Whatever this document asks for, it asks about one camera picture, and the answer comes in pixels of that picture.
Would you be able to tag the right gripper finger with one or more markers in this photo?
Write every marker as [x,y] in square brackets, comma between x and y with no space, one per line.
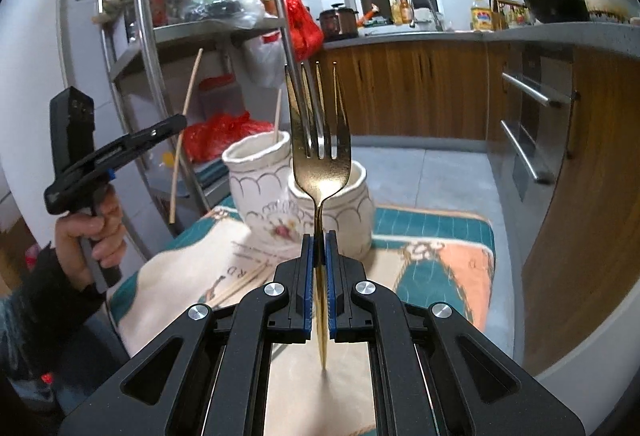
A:
[131,146]

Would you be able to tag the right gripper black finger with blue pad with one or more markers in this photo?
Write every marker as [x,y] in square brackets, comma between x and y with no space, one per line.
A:
[433,372]
[207,373]

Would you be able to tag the gold fork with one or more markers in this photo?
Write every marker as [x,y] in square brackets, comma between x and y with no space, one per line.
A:
[322,159]

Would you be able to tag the kitchen faucet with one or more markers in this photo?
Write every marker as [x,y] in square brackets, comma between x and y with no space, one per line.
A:
[424,12]

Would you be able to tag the person's left hand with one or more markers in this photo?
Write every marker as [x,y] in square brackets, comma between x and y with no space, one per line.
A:
[80,238]

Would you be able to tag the red lidded plastic jar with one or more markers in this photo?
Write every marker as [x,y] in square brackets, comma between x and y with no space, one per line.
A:
[220,94]

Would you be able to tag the white floral ceramic utensil holder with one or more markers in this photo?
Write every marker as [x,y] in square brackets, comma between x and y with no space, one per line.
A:
[278,212]

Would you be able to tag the stainless steel shelf rack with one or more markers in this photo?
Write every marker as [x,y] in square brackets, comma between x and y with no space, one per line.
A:
[155,61]

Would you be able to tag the white plastic bag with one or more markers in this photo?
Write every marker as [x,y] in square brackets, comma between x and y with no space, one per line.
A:
[265,60]

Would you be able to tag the clear bag with dark contents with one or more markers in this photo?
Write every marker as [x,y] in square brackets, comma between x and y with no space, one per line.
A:
[242,14]

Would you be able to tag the built-in oven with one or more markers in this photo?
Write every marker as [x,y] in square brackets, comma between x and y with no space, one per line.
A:
[538,80]

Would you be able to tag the hanging red plastic bag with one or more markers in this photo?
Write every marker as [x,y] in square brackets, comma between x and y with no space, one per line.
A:
[307,37]

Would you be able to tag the black rice cooker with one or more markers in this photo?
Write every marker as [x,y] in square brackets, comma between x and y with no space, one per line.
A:
[338,22]

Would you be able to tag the yellow oil bottle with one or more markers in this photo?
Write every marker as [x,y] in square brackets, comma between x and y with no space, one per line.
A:
[481,16]

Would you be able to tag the black wok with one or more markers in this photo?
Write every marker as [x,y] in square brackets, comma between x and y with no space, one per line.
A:
[556,11]

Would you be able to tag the white ceramic pot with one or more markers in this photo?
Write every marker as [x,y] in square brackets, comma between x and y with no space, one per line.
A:
[619,11]

